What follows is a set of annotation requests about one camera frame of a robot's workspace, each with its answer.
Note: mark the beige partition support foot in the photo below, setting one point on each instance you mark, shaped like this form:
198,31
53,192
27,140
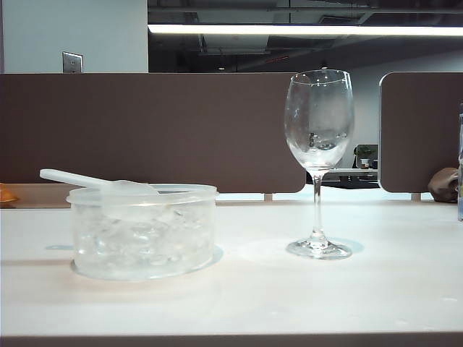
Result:
416,197
268,197

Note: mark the long white ceiling light strip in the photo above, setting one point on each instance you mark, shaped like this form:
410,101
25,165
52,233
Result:
325,29

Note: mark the round clear plastic container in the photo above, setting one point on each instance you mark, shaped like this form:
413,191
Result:
202,202

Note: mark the clear stemmed wine glass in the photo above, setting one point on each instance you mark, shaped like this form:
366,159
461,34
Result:
318,217

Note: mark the translucent white plastic ice scoop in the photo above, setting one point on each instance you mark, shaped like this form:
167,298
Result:
72,177

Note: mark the white background desk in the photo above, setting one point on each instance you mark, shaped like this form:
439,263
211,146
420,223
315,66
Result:
354,171

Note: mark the small green potted plant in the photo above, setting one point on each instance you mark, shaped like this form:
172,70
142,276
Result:
365,153

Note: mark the small pale blue table sticker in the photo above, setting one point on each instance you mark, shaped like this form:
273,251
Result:
58,248

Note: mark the brown partition panel white edge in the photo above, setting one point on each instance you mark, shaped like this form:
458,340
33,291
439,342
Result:
419,137

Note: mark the grey metal wall switch plate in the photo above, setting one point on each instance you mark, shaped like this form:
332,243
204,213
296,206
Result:
72,62

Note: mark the orange object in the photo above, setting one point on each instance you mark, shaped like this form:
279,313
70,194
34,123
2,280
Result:
5,193

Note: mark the heap of clear ice cubes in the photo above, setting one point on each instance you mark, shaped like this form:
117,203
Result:
144,249

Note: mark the wide brown desk partition panel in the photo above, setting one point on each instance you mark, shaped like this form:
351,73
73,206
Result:
144,126

